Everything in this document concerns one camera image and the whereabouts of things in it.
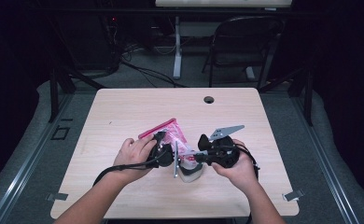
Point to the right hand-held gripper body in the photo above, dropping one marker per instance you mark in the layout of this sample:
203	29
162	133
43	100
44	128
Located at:
222	152

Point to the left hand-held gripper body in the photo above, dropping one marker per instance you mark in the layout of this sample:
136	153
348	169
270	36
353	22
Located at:
164	155

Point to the pink and white plastic bag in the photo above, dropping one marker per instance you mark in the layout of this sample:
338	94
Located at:
174	137

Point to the person's right hand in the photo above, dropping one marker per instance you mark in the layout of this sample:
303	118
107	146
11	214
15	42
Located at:
237	174

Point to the person's left hand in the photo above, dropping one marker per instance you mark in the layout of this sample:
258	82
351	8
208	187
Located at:
135	158

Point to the grey tape strip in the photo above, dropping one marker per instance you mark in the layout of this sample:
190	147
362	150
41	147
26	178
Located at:
293	195
57	197

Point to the white desk leg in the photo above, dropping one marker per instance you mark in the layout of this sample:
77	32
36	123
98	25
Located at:
177	46

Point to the black folding chair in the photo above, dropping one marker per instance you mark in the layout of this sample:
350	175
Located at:
242	40

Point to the metal floor rail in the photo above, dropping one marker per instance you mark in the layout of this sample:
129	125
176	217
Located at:
323	161
24	161

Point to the black metal frame stand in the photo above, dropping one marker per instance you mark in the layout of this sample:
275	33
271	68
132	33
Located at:
54	93
307	93

